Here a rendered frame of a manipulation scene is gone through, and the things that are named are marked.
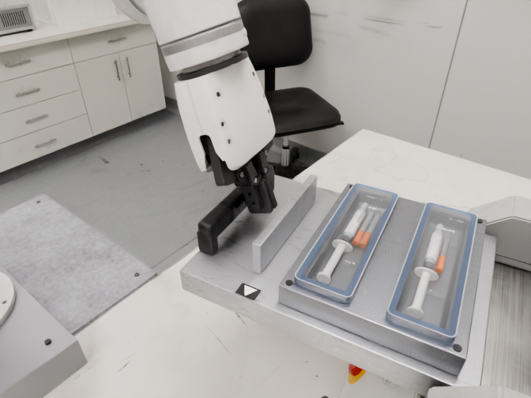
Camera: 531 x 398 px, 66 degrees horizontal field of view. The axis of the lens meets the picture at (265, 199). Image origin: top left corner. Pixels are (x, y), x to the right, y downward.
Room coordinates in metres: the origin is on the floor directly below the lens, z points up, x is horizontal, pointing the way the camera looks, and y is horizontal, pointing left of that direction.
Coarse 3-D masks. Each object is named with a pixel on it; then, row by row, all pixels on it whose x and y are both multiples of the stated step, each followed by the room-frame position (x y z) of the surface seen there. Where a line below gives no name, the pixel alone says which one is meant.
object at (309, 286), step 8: (344, 200) 0.39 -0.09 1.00; (392, 208) 0.37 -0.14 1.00; (384, 224) 0.34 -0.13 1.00; (312, 248) 0.31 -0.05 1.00; (368, 264) 0.29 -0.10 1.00; (296, 272) 0.27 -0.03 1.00; (296, 280) 0.27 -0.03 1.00; (304, 280) 0.26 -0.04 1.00; (360, 280) 0.27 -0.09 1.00; (312, 288) 0.26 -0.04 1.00; (320, 288) 0.25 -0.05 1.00; (328, 296) 0.25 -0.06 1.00; (336, 296) 0.25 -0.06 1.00; (344, 296) 0.24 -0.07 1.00; (352, 296) 0.25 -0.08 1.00
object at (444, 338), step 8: (424, 208) 0.37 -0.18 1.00; (456, 208) 0.37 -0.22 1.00; (472, 248) 0.31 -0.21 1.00; (464, 288) 0.25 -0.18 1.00; (392, 296) 0.24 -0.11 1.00; (392, 320) 0.22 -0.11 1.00; (400, 320) 0.22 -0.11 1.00; (408, 328) 0.22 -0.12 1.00; (416, 328) 0.21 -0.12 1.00; (424, 328) 0.21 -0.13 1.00; (432, 336) 0.21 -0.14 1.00; (440, 336) 0.21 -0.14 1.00; (448, 336) 0.21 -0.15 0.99
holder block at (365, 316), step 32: (320, 224) 0.36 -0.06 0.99; (416, 224) 0.36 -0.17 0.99; (480, 224) 0.36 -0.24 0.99; (384, 256) 0.31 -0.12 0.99; (480, 256) 0.31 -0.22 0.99; (288, 288) 0.26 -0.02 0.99; (384, 288) 0.26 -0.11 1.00; (352, 320) 0.23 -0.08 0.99; (384, 320) 0.23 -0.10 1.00; (416, 352) 0.21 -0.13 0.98; (448, 352) 0.20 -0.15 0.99
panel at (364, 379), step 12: (348, 372) 0.32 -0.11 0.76; (360, 372) 0.30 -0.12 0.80; (348, 384) 0.30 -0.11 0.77; (360, 384) 0.28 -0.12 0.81; (372, 384) 0.26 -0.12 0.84; (348, 396) 0.27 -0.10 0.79; (360, 396) 0.26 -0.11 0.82; (372, 396) 0.24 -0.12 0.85; (384, 396) 0.23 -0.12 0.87; (396, 396) 0.22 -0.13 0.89; (408, 396) 0.20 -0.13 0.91
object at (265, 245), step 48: (288, 192) 0.46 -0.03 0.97; (336, 192) 0.46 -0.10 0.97; (240, 240) 0.36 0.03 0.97; (288, 240) 0.36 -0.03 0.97; (192, 288) 0.30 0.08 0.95; (480, 288) 0.28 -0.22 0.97; (336, 336) 0.23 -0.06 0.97; (480, 336) 0.23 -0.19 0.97; (432, 384) 0.19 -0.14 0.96; (480, 384) 0.18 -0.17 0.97
